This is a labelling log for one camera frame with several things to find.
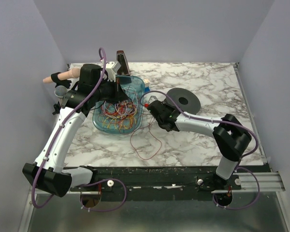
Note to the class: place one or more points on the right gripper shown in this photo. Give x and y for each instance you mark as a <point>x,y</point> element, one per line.
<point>153,106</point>

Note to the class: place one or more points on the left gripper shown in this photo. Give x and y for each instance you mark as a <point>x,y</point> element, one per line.
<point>116,91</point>

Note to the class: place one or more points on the dark grey cable spool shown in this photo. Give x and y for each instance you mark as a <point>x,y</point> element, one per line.
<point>185,99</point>

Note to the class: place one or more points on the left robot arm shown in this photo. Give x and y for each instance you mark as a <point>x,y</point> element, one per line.
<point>47,172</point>

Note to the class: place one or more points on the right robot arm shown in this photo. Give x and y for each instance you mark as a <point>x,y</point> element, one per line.
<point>231,137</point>

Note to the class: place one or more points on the blue transparent plastic bin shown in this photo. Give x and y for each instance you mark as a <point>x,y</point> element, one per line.
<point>123,117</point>

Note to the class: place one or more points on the brown metronome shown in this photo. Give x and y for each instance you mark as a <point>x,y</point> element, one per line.
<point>124,66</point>

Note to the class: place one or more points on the pink microphone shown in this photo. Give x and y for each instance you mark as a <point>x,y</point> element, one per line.
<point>73,73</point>

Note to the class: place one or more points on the silver microphone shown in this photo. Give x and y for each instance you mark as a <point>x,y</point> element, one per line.
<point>60,92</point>

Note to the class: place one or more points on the black microphone stand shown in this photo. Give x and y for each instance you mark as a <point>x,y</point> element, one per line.
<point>57,108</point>

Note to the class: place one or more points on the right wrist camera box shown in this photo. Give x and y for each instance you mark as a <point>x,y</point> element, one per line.
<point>152,99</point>

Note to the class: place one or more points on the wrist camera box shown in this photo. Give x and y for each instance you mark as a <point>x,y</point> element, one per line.
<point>152,99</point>
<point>111,70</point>

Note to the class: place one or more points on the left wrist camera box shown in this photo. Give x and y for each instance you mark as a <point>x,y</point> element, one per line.
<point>111,70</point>

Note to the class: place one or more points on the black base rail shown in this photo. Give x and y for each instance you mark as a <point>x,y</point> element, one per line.
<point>162,183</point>

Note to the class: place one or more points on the aluminium rail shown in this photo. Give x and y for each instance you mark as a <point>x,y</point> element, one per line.
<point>268,182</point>

